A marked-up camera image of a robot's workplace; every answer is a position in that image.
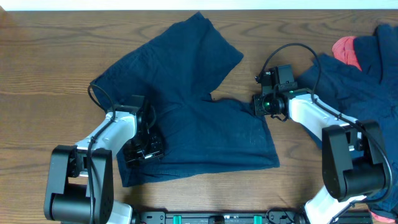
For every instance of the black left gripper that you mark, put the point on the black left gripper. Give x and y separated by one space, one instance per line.
157 151

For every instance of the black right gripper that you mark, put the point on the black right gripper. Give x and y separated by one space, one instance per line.
257 99

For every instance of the dark navy shorts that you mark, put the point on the dark navy shorts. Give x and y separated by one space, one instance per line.
176 72

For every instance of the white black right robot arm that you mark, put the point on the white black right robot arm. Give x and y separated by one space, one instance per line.
355 167

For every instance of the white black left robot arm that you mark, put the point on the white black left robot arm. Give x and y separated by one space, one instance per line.
80 180

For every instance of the dark navy clothes pile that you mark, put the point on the dark navy clothes pile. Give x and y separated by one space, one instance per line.
367 94

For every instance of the red garment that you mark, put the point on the red garment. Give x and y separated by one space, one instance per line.
343 50

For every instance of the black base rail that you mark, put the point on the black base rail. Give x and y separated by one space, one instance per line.
276 216

